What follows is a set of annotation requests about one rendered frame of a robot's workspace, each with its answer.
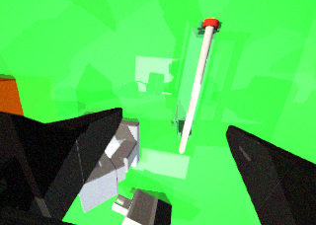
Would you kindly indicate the white tapered pin with red head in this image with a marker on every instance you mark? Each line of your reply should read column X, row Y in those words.
column 210, row 24

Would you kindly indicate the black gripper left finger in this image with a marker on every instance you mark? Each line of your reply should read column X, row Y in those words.
column 57, row 157

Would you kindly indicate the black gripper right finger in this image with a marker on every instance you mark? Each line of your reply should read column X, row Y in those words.
column 281, row 185

